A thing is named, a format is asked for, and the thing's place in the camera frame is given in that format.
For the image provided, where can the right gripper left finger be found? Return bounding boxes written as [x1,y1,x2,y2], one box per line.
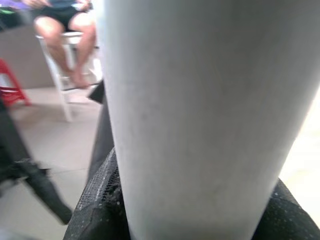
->
[63,147,133,240]

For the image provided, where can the seated person with bare legs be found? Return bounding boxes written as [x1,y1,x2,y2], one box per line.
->
[23,0,98,90]

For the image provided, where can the red plastic stool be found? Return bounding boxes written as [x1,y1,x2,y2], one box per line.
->
[0,58,32,107]

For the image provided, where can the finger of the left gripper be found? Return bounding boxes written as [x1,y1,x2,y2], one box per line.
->
[23,163,73,225]

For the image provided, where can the white wooden chair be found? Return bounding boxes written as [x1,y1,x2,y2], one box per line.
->
[34,31,103,123]

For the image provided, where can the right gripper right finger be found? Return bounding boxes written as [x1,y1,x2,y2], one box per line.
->
[249,178,320,240]

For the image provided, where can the white plastic table leg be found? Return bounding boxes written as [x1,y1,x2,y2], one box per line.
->
[98,0,320,240]

